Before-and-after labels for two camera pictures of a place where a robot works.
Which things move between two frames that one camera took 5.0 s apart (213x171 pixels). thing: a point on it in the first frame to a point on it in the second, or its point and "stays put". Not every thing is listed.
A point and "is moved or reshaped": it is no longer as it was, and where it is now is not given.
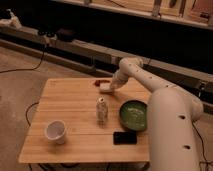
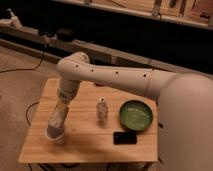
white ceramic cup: [55, 132] stays put
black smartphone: [125, 137] stays put
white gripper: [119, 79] to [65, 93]
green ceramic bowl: [133, 115] stays put
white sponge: [105, 86] is moved or reshaped
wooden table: [88, 120] stays put
